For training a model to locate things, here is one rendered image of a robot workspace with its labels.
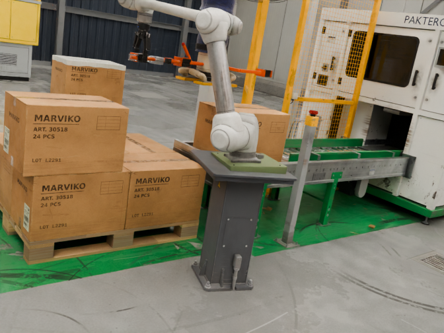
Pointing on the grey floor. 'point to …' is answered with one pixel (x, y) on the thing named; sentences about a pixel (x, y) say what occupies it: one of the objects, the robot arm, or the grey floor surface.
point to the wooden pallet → (189, 232)
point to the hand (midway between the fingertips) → (140, 57)
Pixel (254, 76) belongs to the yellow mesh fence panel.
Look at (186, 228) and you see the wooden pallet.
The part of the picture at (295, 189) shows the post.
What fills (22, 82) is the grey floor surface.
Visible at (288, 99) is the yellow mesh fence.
